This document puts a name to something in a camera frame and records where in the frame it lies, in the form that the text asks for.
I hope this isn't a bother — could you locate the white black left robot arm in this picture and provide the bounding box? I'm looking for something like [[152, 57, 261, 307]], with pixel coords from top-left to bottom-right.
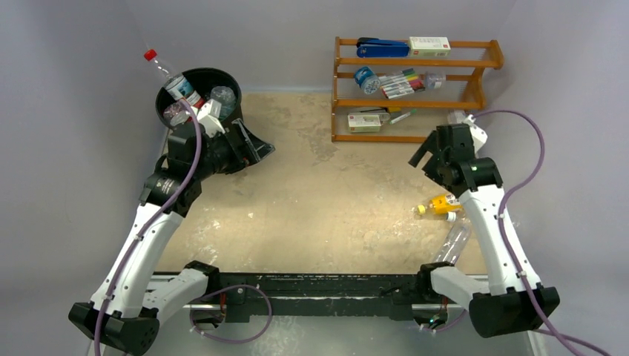
[[68, 119, 274, 355]]

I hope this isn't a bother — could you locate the white label bottle by shelf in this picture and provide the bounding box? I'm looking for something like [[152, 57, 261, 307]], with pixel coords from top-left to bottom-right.
[[447, 110, 473, 125]]

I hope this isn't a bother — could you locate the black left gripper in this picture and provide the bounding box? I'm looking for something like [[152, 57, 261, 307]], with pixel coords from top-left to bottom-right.
[[194, 119, 274, 181]]

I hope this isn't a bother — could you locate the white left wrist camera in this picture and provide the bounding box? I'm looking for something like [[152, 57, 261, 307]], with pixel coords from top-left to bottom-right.
[[197, 99, 226, 138]]

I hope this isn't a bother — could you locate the dark green label bottle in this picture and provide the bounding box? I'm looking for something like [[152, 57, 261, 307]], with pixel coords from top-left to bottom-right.
[[210, 86, 237, 119]]

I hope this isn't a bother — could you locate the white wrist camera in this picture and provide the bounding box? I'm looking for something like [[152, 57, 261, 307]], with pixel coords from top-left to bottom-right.
[[463, 115, 488, 154], [197, 99, 226, 138]]

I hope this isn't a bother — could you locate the red cap bottle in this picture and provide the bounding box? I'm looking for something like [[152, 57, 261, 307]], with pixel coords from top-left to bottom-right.
[[143, 49, 205, 109]]

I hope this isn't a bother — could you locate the black plastic waste bin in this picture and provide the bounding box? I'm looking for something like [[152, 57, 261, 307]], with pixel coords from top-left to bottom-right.
[[155, 67, 244, 128]]

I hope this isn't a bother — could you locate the clear bottle under right arm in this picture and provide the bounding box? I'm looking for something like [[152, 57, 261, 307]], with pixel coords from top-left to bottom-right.
[[432, 212, 473, 265]]

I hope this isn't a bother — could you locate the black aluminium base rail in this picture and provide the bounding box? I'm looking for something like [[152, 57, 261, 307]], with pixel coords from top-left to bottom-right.
[[147, 271, 493, 330]]

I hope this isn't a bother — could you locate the orange wooden shelf rack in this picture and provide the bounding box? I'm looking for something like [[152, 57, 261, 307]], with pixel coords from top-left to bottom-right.
[[331, 37, 504, 143]]

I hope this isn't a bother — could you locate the yellow lemon drink bottle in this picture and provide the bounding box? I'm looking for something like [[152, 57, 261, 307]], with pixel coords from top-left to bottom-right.
[[416, 193, 462, 215]]

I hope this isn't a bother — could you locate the white green stapler box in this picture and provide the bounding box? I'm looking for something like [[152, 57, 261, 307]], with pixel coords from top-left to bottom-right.
[[347, 113, 390, 134]]

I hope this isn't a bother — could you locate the green white marker pen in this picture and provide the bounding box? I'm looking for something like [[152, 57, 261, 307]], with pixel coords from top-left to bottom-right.
[[389, 109, 417, 125]]

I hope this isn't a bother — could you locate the white green box top shelf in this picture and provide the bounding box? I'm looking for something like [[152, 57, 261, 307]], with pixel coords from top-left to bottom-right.
[[408, 36, 451, 58]]

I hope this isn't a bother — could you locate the blue label plastic bottle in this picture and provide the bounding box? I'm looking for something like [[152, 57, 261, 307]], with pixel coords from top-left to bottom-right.
[[162, 102, 191, 129]]

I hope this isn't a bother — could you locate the small clear jar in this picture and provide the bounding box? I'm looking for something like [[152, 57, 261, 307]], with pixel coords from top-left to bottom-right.
[[424, 72, 447, 90]]

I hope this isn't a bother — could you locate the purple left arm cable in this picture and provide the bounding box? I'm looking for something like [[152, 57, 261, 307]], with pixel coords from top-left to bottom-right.
[[93, 99, 274, 356]]

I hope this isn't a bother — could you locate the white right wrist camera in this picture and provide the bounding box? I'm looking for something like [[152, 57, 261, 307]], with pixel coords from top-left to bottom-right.
[[463, 115, 488, 154]]

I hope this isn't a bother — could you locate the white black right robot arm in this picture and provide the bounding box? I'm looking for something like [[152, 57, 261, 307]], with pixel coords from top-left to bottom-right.
[[409, 124, 560, 338]]

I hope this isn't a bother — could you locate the blue stapler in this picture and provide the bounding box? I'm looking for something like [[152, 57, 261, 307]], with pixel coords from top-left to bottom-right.
[[356, 37, 409, 58]]

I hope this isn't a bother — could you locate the pack of coloured markers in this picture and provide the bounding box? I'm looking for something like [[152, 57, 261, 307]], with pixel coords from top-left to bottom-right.
[[378, 68, 426, 99]]

